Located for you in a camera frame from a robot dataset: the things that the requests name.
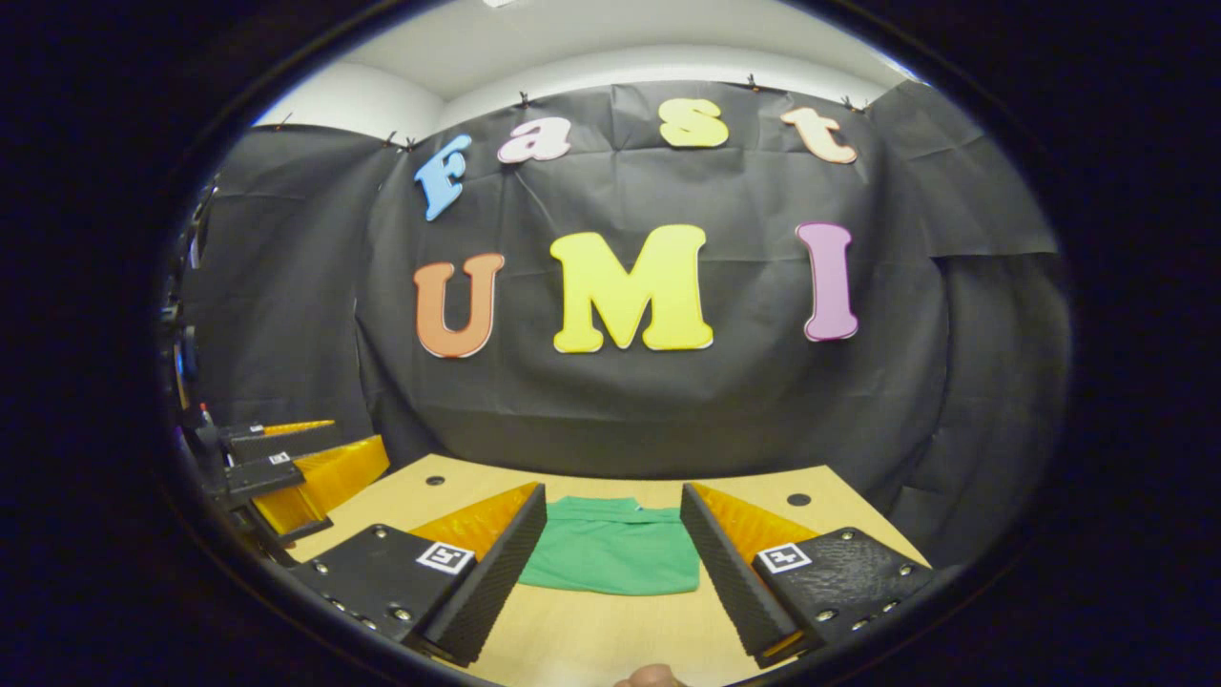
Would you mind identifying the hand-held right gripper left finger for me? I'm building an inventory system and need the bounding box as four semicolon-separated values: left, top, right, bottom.
289;482;548;668

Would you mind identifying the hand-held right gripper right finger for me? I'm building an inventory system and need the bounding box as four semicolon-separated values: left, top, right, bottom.
679;482;938;670

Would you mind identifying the green T-shirt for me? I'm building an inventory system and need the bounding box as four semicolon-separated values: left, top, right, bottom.
518;495;702;597

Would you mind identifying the black backdrop cloth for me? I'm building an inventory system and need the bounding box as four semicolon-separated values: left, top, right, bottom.
176;78;1071;573

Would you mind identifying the row of black cloth clips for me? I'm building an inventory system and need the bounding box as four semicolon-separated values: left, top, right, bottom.
275;74;874;154

